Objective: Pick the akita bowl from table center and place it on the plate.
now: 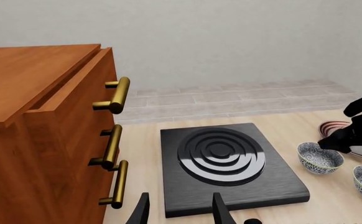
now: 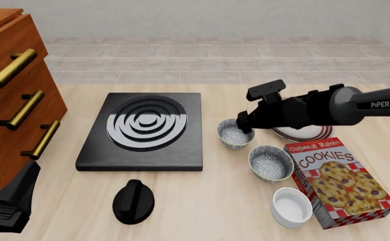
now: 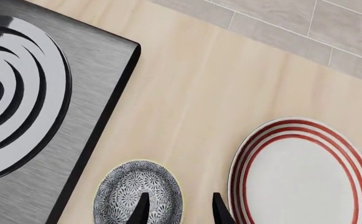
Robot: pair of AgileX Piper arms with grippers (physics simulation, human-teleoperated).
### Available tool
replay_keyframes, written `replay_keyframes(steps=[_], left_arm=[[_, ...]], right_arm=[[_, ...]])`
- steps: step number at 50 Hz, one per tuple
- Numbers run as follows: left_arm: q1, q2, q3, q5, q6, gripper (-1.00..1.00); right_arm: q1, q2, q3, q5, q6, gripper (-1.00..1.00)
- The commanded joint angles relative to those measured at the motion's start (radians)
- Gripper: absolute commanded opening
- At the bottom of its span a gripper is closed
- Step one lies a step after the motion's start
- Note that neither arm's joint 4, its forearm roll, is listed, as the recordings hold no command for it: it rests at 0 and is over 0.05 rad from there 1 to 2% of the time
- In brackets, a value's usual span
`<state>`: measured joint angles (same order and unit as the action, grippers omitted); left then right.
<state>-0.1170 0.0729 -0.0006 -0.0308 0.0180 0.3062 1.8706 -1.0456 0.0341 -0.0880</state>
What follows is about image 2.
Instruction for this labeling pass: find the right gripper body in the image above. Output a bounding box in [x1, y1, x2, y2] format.
[247, 96, 285, 131]

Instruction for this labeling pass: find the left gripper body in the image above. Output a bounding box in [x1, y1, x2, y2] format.
[0, 204, 27, 235]

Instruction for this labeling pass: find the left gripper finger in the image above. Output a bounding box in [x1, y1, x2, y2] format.
[0, 160, 42, 217]

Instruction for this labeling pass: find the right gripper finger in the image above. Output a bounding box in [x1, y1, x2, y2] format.
[242, 121, 257, 135]
[236, 110, 250, 127]

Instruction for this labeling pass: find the patterned black white bowl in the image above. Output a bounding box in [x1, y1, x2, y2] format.
[216, 118, 257, 151]
[247, 145, 296, 185]

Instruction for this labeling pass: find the small flat plate on stalk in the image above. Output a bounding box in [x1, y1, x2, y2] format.
[245, 78, 287, 102]

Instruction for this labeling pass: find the white plate with red rings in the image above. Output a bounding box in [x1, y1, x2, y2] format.
[269, 124, 335, 143]

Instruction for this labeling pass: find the flat black stove plate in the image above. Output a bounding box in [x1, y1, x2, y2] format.
[75, 92, 204, 173]

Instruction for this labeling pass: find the small wooden drawer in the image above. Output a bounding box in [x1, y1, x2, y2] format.
[0, 84, 68, 211]

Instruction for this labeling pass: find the medium wooden drawer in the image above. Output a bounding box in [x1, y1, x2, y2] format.
[0, 54, 60, 162]

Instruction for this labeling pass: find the white ramekin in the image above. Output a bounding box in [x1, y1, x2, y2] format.
[270, 187, 314, 230]

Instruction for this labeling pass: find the oatmeal raisin cookies box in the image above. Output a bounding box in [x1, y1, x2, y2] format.
[283, 137, 390, 231]

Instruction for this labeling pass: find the round black stove knob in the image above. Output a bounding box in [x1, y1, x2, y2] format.
[112, 179, 156, 225]

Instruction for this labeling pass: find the large wooden drawer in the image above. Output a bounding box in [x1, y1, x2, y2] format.
[0, 14, 50, 106]

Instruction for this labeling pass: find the wooden cabinet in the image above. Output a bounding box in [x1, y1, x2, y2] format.
[0, 8, 68, 211]

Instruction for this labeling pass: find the short brass drawer handle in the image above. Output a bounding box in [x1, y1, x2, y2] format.
[20, 120, 62, 161]

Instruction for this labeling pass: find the medium brass drawer handle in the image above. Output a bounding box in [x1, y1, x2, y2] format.
[0, 90, 46, 131]

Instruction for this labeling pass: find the long brass drawer handle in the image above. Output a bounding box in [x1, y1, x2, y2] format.
[0, 48, 38, 89]

